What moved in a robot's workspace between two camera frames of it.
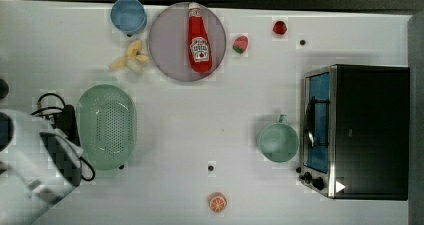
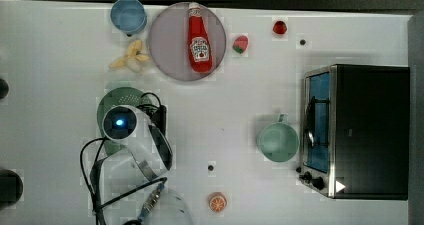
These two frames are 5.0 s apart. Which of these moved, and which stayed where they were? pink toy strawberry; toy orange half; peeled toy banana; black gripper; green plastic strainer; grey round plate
Moved: black gripper; green plastic strainer
Stayed: toy orange half; grey round plate; peeled toy banana; pink toy strawberry
